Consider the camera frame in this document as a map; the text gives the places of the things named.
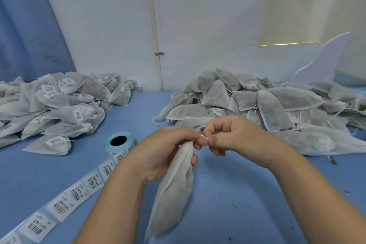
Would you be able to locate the person's right forearm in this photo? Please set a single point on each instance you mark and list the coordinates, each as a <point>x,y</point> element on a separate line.
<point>323,201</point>

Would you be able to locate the white curved board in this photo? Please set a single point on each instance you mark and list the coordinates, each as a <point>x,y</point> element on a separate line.
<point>323,61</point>

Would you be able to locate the pile of unlabelled herb bags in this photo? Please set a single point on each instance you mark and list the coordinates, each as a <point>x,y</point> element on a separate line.
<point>274,109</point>

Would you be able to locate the blue label roll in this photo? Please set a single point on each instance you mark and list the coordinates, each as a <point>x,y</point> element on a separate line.
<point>71,196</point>

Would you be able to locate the grey pipe clamp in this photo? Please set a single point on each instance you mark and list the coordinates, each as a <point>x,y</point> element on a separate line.
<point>159,54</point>

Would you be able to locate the person's left hand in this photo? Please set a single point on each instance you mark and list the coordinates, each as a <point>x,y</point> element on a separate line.
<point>157,152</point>

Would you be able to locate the blue curtain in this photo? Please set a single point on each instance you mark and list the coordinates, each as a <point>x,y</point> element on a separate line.
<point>28,18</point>

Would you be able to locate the white wall pipe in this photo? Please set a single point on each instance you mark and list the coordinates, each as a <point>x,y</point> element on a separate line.
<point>153,18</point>

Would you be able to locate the large beige panel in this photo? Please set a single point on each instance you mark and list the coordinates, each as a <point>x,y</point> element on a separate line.
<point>357,52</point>

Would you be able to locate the pile of labelled herb bags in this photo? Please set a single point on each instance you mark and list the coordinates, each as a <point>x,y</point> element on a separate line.
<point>63,112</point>

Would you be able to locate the person's left forearm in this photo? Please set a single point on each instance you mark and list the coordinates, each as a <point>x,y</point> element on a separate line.
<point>111,206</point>

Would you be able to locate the white pouch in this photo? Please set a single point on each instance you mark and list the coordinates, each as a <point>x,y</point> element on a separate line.
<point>171,195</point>

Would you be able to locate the person's right hand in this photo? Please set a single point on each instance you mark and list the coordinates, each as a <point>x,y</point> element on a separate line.
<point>240,138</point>

